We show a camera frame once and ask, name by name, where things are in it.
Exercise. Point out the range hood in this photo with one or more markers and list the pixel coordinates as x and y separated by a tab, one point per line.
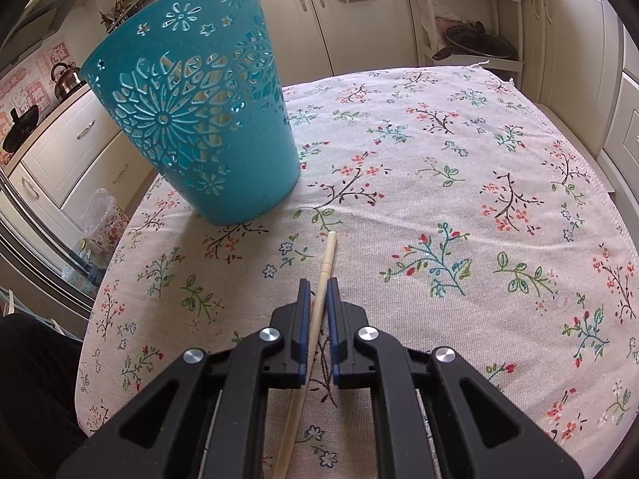
27	25

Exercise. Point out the black wok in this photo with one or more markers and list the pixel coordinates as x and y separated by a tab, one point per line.
20	129

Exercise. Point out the dark frying pan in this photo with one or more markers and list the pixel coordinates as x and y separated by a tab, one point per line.
482	42

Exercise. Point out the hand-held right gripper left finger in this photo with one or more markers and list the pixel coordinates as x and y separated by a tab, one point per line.
302	319

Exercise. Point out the stainless steel appliance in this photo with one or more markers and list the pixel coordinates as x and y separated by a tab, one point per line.
35	254

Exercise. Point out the pale blue frame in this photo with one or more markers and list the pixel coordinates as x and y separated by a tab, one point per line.
30	312

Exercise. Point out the cream tall cabinet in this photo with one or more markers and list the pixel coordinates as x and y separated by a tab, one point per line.
574	50

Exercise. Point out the cream kitchen cabinets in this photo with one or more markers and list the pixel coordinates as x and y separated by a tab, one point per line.
309	20

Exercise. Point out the clear plastic bag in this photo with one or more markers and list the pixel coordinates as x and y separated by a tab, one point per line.
102	219

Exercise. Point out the white shelf rack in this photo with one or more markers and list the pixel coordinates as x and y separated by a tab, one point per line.
514	5

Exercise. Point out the pink patterned cloth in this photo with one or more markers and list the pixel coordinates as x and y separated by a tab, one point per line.
449	27

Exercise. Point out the person's black pants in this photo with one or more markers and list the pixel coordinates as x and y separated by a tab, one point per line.
35	384

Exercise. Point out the metal kettle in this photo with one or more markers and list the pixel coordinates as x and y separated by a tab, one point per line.
66	80

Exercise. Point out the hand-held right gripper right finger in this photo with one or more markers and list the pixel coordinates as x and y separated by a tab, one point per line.
333	324

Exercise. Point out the metal countertop rack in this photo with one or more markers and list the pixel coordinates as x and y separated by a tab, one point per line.
130	2

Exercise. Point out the teal perforated plastic basket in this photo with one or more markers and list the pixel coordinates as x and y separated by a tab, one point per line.
254	159

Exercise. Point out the floral tablecloth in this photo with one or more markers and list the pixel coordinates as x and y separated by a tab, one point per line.
449	199

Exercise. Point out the cream drawer cabinet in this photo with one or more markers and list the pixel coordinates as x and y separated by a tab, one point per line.
75	154

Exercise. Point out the pale wooden chopstick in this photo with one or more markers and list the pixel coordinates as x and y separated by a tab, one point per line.
325	264

